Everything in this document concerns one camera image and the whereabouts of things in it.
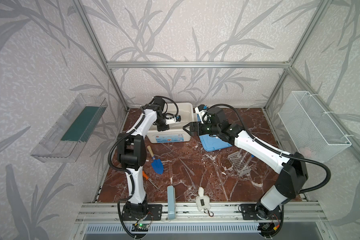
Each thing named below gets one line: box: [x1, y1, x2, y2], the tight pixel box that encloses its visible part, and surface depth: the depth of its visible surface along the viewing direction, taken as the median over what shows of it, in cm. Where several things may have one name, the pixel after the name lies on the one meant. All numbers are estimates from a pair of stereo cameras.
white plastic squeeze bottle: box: [195, 186, 211, 212], surface depth 76 cm
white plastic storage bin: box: [146, 102, 195, 144], surface depth 89 cm
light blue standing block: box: [167, 185, 176, 220], surface depth 74 cm
